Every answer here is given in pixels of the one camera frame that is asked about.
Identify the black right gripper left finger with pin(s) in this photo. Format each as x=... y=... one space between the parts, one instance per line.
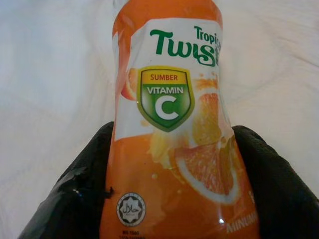
x=74 y=194

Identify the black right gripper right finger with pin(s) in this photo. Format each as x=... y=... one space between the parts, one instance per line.
x=284 y=194

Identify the orange juice bottle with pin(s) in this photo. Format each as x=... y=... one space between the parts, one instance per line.
x=162 y=161

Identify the white quilted mattress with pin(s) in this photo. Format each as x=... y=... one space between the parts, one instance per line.
x=49 y=62

